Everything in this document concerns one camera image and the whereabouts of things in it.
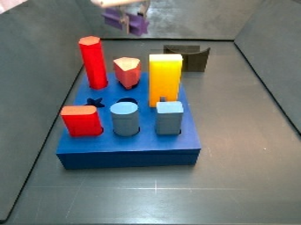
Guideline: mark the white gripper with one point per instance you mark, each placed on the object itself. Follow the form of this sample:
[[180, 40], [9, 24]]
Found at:
[[125, 18]]

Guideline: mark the purple star prism rod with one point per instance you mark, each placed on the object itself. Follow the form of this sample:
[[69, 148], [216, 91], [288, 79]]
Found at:
[[138, 23]]

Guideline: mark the tall red hexagonal prism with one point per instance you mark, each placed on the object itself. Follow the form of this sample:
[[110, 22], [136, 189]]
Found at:
[[90, 47]]

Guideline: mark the red pentagon block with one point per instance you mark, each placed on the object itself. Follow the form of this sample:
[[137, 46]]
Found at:
[[128, 71]]

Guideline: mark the yellow arch block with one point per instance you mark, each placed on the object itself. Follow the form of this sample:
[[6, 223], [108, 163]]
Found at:
[[164, 77]]

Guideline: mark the blue cylinder block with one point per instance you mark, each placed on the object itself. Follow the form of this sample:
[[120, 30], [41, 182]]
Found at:
[[125, 116]]

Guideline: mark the blue square block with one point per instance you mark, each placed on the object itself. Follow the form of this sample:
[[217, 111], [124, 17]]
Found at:
[[169, 117]]

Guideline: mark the red rounded block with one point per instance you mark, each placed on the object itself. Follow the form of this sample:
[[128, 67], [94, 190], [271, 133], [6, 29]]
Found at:
[[82, 120]]

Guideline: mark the blue shape sorter base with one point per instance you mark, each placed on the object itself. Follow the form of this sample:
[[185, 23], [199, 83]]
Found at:
[[144, 149]]

